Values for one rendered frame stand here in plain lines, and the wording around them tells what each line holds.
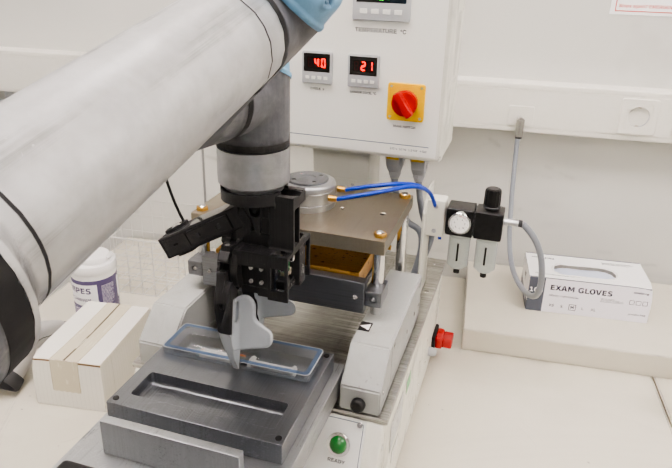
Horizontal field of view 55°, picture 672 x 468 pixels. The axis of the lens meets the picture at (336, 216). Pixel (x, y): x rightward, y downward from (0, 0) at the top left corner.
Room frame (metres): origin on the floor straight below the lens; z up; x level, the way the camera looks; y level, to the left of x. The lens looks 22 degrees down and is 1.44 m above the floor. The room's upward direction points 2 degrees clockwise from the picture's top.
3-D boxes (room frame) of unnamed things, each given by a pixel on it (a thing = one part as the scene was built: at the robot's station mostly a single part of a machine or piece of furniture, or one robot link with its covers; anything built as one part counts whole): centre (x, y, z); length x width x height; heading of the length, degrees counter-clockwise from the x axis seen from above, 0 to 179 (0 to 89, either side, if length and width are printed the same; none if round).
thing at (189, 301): (0.82, 0.19, 0.96); 0.25 x 0.05 x 0.07; 163
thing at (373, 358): (0.73, -0.07, 0.96); 0.26 x 0.05 x 0.07; 163
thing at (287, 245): (0.63, 0.08, 1.15); 0.09 x 0.08 x 0.12; 73
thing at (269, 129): (0.63, 0.09, 1.31); 0.09 x 0.08 x 0.11; 150
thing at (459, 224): (0.91, -0.21, 1.05); 0.15 x 0.05 x 0.15; 73
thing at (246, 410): (0.60, 0.12, 0.98); 0.20 x 0.17 x 0.03; 73
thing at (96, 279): (1.10, 0.46, 0.82); 0.09 x 0.09 x 0.15
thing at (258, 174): (0.64, 0.09, 1.23); 0.08 x 0.08 x 0.05
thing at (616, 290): (1.15, -0.50, 0.83); 0.23 x 0.12 x 0.07; 80
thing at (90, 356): (0.92, 0.40, 0.80); 0.19 x 0.13 x 0.09; 168
